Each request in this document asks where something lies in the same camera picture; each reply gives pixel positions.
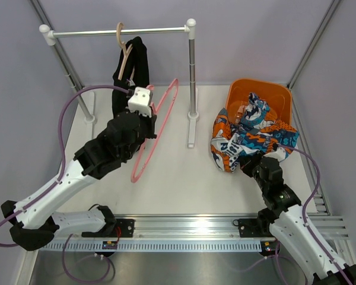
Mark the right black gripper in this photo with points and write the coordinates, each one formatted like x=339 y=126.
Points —
x=246 y=162

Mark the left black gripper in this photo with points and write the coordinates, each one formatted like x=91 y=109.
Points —
x=150 y=122

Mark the colourful patterned shorts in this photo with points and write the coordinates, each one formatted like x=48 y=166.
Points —
x=256 y=130

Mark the black shorts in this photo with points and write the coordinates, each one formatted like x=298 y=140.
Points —
x=135 y=74

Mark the beige wooden hanger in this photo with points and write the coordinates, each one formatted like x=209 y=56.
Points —
x=126 y=54

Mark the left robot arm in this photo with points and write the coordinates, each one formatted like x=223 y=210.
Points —
x=36 y=221

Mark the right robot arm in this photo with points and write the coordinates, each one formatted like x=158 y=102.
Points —
x=285 y=219

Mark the silver clothes rack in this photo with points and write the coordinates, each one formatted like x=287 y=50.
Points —
x=189 y=28

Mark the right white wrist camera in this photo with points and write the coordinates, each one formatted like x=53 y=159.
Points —
x=279 y=154

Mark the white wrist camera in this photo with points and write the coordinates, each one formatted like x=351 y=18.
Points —
x=140 y=101
x=279 y=154

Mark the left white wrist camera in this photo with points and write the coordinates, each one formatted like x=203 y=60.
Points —
x=140 y=101

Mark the aluminium mounting rail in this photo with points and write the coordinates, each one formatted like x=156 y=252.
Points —
x=214 y=226

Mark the white slotted cable duct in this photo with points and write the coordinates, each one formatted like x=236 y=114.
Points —
x=155 y=246

